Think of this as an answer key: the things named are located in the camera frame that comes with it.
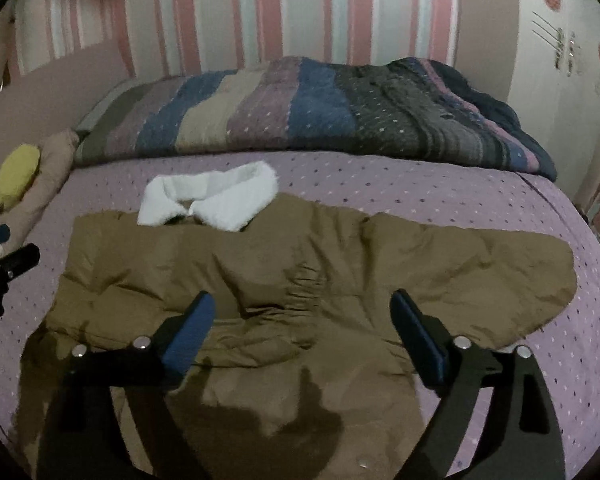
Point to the beige pillow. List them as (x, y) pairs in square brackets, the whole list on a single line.
[(55, 170)]

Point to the white wardrobe with decals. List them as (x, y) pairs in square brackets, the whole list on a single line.
[(555, 60)]

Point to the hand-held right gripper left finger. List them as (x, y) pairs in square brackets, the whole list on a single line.
[(190, 335)]

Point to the purple dotted bed sheet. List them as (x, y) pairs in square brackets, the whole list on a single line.
[(405, 195)]

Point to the striped dotted quilt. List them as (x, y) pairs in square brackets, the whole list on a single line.
[(305, 110)]

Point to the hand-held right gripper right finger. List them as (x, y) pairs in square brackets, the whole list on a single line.
[(420, 335)]

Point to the yellow cushion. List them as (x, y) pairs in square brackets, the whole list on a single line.
[(17, 175)]

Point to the pink bed headboard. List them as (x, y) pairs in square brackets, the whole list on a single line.
[(45, 95)]

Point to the olive jacket with white collar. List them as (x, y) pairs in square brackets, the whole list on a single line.
[(290, 260)]

